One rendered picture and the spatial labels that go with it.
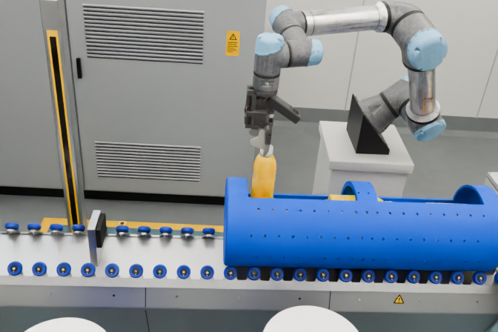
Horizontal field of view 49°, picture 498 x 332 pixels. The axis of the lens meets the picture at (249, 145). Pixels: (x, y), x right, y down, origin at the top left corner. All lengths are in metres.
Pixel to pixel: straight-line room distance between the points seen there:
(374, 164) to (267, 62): 0.76
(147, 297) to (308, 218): 0.58
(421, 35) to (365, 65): 2.94
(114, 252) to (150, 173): 1.64
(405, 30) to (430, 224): 0.60
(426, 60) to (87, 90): 2.14
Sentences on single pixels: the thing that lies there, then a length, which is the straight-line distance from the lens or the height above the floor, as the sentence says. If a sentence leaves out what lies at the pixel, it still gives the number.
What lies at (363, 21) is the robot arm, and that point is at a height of 1.72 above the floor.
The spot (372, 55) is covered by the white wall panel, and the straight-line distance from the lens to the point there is 4.60.
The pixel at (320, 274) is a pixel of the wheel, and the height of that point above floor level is 0.97.
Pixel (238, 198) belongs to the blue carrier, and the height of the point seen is 1.22.
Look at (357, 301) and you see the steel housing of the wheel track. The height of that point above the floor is 0.87.
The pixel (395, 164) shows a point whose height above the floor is 1.15.
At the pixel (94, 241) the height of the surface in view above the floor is 1.04.
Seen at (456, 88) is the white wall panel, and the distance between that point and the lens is 4.93.
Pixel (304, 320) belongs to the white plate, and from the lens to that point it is 1.59.
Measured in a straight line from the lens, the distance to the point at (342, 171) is 2.10.
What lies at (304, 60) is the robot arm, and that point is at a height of 1.66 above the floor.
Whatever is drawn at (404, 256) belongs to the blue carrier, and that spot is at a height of 1.09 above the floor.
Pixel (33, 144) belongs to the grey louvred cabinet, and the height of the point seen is 0.42.
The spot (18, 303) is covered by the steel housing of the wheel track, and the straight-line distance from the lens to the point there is 1.95.
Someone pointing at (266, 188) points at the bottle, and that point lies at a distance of 1.69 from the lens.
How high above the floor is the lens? 2.21
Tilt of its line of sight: 30 degrees down
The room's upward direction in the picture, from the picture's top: 4 degrees clockwise
